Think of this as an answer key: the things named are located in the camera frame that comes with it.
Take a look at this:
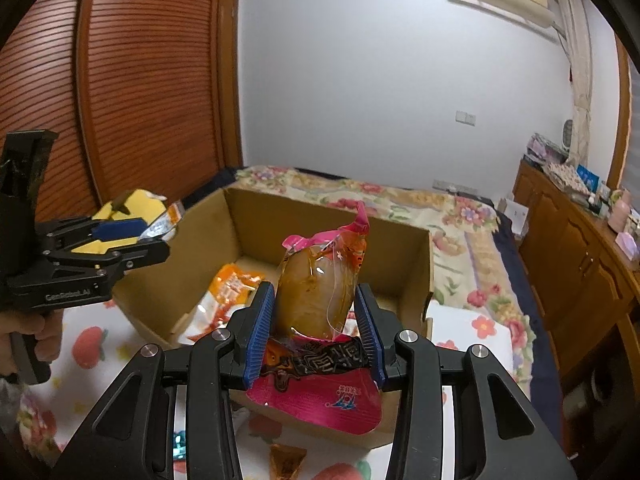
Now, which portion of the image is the person's left hand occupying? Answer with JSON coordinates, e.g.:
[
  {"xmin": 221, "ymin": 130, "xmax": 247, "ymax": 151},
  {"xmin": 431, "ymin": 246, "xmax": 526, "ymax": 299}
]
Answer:
[{"xmin": 0, "ymin": 308, "xmax": 65, "ymax": 377}]

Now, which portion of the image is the clear storage bag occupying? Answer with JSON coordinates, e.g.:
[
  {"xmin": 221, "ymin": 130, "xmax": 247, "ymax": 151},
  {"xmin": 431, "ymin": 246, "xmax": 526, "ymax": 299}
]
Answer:
[{"xmin": 525, "ymin": 132, "xmax": 568, "ymax": 166}]

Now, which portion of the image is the wooden window frame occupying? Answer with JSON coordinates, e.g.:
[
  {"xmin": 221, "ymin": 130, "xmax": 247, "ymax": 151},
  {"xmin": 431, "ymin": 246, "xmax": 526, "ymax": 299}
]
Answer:
[{"xmin": 607, "ymin": 35, "xmax": 636, "ymax": 191}]

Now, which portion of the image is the floral bed quilt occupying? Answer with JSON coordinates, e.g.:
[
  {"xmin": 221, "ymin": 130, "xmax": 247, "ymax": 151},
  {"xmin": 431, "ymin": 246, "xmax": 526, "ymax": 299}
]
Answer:
[{"xmin": 235, "ymin": 165, "xmax": 538, "ymax": 391}]

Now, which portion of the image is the cream curtain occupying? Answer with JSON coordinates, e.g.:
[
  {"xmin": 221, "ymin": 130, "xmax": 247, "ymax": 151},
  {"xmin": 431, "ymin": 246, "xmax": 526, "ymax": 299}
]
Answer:
[{"xmin": 554, "ymin": 0, "xmax": 593, "ymax": 161}]

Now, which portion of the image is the brown cardboard box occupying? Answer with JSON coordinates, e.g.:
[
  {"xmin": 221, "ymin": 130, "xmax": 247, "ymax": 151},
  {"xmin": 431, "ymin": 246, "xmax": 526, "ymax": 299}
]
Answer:
[{"xmin": 114, "ymin": 186, "xmax": 435, "ymax": 451}]

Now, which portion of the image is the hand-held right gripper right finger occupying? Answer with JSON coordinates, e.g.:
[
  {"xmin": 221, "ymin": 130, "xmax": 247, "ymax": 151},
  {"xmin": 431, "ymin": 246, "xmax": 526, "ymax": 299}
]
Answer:
[{"xmin": 354, "ymin": 282, "xmax": 576, "ymax": 480}]

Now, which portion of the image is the small glossy brown snack packet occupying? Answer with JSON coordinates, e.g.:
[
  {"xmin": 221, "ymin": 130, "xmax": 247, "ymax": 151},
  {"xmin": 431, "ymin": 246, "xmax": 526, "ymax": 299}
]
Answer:
[{"xmin": 269, "ymin": 444, "xmax": 307, "ymax": 480}]

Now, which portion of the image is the white box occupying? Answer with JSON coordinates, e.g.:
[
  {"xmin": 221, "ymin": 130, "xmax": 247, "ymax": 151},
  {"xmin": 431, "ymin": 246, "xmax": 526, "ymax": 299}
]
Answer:
[{"xmin": 498, "ymin": 197, "xmax": 530, "ymax": 241}]

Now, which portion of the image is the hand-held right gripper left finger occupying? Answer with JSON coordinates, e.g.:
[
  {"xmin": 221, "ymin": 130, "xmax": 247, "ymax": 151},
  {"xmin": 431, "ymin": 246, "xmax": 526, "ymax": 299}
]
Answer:
[{"xmin": 50, "ymin": 280, "xmax": 278, "ymax": 480}]

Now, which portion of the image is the orange and white snack packet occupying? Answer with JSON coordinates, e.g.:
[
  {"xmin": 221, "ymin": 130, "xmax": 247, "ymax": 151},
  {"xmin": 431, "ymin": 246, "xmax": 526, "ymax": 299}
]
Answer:
[{"xmin": 172, "ymin": 262, "xmax": 266, "ymax": 346}]

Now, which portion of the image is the wooden louvred wardrobe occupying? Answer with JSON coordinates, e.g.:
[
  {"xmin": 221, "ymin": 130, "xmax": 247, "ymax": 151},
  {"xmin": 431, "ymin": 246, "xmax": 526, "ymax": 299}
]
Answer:
[{"xmin": 0, "ymin": 0, "xmax": 246, "ymax": 221}]

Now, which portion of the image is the yellow plush toy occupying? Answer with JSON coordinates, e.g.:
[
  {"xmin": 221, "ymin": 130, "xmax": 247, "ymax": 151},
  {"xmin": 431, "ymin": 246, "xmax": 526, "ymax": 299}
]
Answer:
[{"xmin": 75, "ymin": 189, "xmax": 168, "ymax": 256}]

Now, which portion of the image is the pink packet with brown meat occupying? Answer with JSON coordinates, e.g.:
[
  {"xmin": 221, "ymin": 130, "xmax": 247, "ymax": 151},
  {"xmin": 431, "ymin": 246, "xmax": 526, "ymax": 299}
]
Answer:
[{"xmin": 248, "ymin": 200, "xmax": 383, "ymax": 436}]

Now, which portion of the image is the blue box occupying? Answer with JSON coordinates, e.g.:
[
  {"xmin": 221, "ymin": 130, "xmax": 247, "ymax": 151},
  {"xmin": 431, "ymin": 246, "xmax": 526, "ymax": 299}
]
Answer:
[{"xmin": 576, "ymin": 164, "xmax": 601, "ymax": 191}]

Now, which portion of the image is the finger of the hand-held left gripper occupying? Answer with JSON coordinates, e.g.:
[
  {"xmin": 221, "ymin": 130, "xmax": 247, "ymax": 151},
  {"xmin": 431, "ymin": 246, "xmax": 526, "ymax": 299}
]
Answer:
[
  {"xmin": 45, "ymin": 237, "xmax": 171, "ymax": 281},
  {"xmin": 42, "ymin": 216, "xmax": 146, "ymax": 251}
]

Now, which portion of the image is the folded patterned cloth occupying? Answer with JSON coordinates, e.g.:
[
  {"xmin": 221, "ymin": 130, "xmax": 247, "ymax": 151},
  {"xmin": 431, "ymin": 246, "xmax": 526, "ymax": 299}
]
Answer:
[{"xmin": 545, "ymin": 160, "xmax": 588, "ymax": 193}]

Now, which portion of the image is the wooden sideboard cabinet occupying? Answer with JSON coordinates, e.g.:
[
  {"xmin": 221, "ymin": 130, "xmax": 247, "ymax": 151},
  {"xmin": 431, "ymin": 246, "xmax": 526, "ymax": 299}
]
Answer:
[{"xmin": 512, "ymin": 160, "xmax": 640, "ymax": 441}]

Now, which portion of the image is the pink bottle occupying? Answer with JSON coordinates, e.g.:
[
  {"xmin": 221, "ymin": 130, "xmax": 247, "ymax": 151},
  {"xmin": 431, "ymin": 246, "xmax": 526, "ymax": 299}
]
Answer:
[{"xmin": 607, "ymin": 189, "xmax": 632, "ymax": 233}]

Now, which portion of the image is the pink tissue box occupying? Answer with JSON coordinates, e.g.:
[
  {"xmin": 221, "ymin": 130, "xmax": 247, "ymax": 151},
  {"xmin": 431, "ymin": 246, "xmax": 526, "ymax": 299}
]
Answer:
[{"xmin": 616, "ymin": 232, "xmax": 640, "ymax": 260}]

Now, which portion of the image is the white wall socket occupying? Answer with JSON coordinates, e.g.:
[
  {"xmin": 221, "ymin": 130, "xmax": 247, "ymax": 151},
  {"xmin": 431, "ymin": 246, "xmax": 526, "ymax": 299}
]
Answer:
[{"xmin": 432, "ymin": 178, "xmax": 473, "ymax": 193}]

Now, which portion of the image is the small red orange snack packet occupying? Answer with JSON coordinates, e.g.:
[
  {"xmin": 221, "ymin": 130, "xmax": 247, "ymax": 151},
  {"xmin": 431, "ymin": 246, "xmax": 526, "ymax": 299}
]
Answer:
[{"xmin": 140, "ymin": 201, "xmax": 185, "ymax": 243}]

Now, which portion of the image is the strawberry and flower print tablecloth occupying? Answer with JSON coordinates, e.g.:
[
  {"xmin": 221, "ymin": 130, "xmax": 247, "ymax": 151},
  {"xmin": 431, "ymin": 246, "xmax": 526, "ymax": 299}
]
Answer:
[{"xmin": 15, "ymin": 305, "xmax": 516, "ymax": 480}]

